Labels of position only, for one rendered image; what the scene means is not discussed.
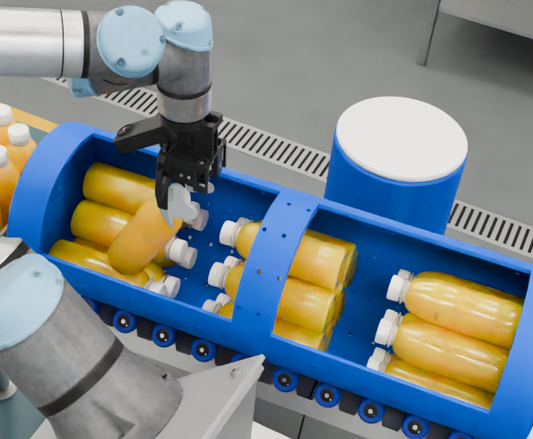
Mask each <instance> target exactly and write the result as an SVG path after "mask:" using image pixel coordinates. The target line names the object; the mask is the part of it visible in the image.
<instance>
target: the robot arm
mask: <svg viewBox="0 0 533 439"><path fill-rule="evenodd" d="M212 48H213V27H212V20H211V17H210V14H209V12H208V11H207V10H206V9H205V8H204V7H202V6H201V5H199V4H197V3H193V2H188V1H172V2H169V3H166V4H165V5H161V6H159V7H158V8H157V9H156V11H155V13H154V15H153V14H152V13H151V12H150V11H148V10H146V9H144V8H141V7H138V6H132V5H129V6H123V7H119V8H116V9H114V10H111V11H109V12H105V11H88V10H86V11H83V10H53V9H36V8H19V7H3V6H0V77H34V78H65V79H66V82H67V84H68V87H69V90H70V92H71V94H72V95H73V96H74V97H76V98H87V97H93V96H95V97H100V96H101V95H104V94H108V93H113V92H118V91H126V90H130V89H136V88H140V87H145V86H150V85H154V84H156V85H157V106H158V110H159V115H156V116H153V117H150V118H146V119H142V120H139V121H137V122H134V123H131V124H128V125H124V126H123V127H121V128H120V129H119V130H118V133H117V136H116V137H115V138H114V140H113V141H112V143H113V144H114V145H115V147H116V148H117V149H118V151H119V153H120V154H121V155H122V154H125V153H128V152H133V151H136V150H139V149H142V148H146V147H148V146H151V145H156V144H159V145H160V147H161V149H160V151H159V154H158V156H157V165H156V181H155V197H156V201H157V206H158V208H159V210H160V213H161V215H162V217H163V219H164V220H165V223H166V224H167V225H168V226H169V227H170V228H173V227H174V219H185V220H194V219H196V218H197V216H198V212H197V210H196V208H195V207H193V206H192V205H191V204H189V203H188V202H187V201H186V191H185V189H186V190H187V191H188V192H189V193H190V192H200V193H203V194H205V195H207V194H208V193H211V192H213V191H214V186H213V184H212V183H210V180H211V179H212V178H213V177H216V178H218V176H219V175H220V173H221V171H222V167H226V139H224V138H219V137H218V129H219V126H220V124H221V123H222V122H223V113H221V112H217V111H212V110H211V108H212ZM223 147H224V158H223V159H222V150H223ZM172 179H174V180H175V181H176V183H172ZM0 370H1V371H2V372H3V373H4V374H5V375H6V376H7V377H8V378H9V379H10V380H11V381H12V383H13V384H14V385H15V386H16V387H17V388H18V389H19V390H20V391H21V392H22V393H23V394H24V395H25V396H26V397H27V398H28V400H29V401H30V402H31V403H32V404H33V405H34V406H35V407H36V408H37V409H38V410H39V411H40V412H41V413H42V414H43V415H44V417H45V418H46V419H47V420H48V421H49V423H50V424H51V426H52V428H53V431H54V433H55V435H56V437H57V439H155V438H156V437H157V436H158V435H159V434H160V432H161V431H162V430H163V429H164V428H165V426H166V425H167V423H168V422H169V421H170V420H171V419H172V417H173V416H174V414H175V412H176V411H177V409H178V407H179V405H180V403H181V400H182V397H183V388H182V387H181V385H180V384H179V383H178V382H177V381H176V380H175V379H174V378H173V376H172V375H171V374H169V373H168V372H166V371H165V370H163V369H162V368H159V367H158V366H156V365H154V364H153V363H151V362H149V361H148V360H146V359H144V358H142V357H141V356H139V355H136V354H135V353H133V352H132V351H130V350H129V349H128V348H127V347H126V346H125V345H124V344H123V343H122V342H121V341H120V340H119V339H118V337H117V336H116V335H115V334H114V333H113V332H112V331H111V330H110V329H109V328H108V327H107V326H106V325H105V323H104V322H103V321H102V320H101V319H100V318H99V317H98V315H97V314H96V313H95V312H94V311H93V310H92V309H91V307H90V306H89V305H88V304H87V303H86V302H85V301H84V299H83V298H82V297H81V296H80V295H79V294H78V293H77V292H76V290H75V289H74V288H73V287H72V286H71V285H70V284H69V282H68V281H67V280H66V279H65V278H64V277H63V275H62V273H61V272H60V270H59V269H58V268H57V267H56V266H55V265H54V264H52V263H50V262H49V261H48V260H47V259H46V258H45V257H44V256H42V255H40V254H37V253H35V252H34V251H33V250H32V249H31V248H30V247H29V246H28V245H27V244H26V243H25V242H24V241H23V240H22V239H21V238H5V237H3V236H1V235H0Z"/></svg>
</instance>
